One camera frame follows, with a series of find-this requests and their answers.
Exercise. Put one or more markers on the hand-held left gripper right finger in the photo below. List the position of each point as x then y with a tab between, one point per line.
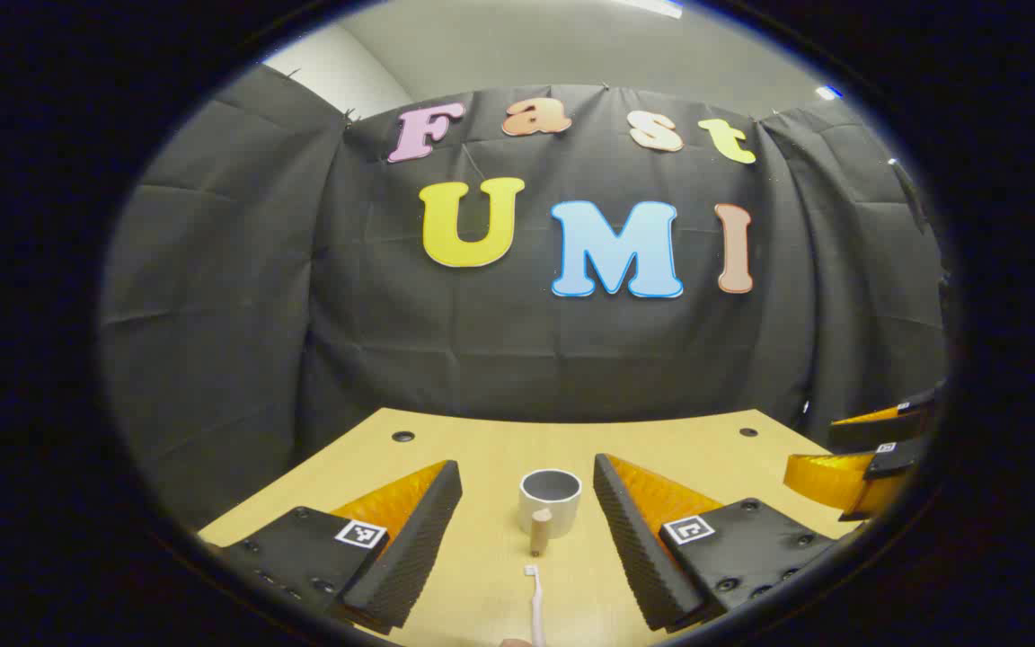
639	548

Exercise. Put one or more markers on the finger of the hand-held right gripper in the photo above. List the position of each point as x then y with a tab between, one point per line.
895	458
886	431

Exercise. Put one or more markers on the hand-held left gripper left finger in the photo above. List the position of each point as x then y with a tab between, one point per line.
414	548

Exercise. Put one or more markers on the white toothbrush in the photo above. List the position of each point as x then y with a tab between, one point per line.
535	602

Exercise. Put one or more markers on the wooden desktop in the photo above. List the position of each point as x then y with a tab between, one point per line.
490	458

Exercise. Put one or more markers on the black backdrop cloth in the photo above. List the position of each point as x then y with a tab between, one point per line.
526	359

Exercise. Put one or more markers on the ceiling light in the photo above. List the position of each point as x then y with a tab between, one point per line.
828	92
652	7

